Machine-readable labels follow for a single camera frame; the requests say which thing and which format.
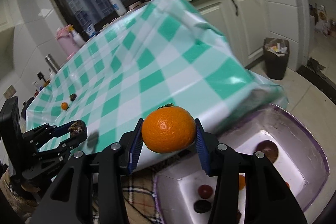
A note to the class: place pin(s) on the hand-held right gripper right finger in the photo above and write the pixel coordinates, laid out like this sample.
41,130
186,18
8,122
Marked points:
203,153

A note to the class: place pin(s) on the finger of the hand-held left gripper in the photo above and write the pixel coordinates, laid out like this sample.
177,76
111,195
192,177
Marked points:
74,141
61,130

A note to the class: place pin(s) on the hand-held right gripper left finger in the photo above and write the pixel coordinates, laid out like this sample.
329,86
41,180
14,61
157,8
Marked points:
135,153

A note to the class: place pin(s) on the dark brown round fruit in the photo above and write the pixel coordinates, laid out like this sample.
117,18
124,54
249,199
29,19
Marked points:
78,127
202,206

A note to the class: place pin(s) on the large orange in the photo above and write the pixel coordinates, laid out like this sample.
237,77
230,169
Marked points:
168,129

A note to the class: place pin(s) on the translucent plastic storage box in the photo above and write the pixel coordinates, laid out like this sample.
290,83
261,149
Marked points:
249,142

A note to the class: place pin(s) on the small orange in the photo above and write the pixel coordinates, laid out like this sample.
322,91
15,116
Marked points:
64,106
242,182

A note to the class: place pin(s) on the large dark red apple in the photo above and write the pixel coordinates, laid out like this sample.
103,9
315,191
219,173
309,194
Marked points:
267,150

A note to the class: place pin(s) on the small dark round fruit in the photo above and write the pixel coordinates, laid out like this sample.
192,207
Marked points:
73,97

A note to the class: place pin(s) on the plaid cloth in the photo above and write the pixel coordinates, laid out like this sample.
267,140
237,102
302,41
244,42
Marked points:
141,200

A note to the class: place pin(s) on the small white bottle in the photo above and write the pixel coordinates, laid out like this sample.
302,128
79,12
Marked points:
51,74

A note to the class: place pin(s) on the black capped sauce bottle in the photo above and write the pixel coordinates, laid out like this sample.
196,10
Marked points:
40,77

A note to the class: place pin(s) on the steel thermos flask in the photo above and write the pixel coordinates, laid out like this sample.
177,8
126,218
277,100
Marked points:
52,62

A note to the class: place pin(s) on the pink jug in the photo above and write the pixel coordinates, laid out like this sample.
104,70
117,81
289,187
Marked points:
65,41

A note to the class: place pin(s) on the green checked tablecloth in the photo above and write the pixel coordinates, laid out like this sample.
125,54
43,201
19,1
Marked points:
157,56

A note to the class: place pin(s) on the blue white packet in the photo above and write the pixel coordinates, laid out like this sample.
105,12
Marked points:
91,29

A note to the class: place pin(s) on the dark trash bin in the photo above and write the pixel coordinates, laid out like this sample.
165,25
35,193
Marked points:
275,64

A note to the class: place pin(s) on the white kitchen cabinet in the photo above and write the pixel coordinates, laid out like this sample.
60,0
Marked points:
244,24

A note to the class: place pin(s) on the white blue labelled bottle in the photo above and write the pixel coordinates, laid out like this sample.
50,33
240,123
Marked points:
117,5

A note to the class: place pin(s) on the dark floor mat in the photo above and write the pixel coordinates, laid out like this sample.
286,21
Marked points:
320,77

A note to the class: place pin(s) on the beige round dish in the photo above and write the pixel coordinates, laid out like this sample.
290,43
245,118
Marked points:
136,6

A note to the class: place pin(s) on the printed cardboard box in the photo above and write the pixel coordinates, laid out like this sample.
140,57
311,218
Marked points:
320,19

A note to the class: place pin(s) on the wall socket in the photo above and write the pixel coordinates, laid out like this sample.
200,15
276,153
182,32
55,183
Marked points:
10,92

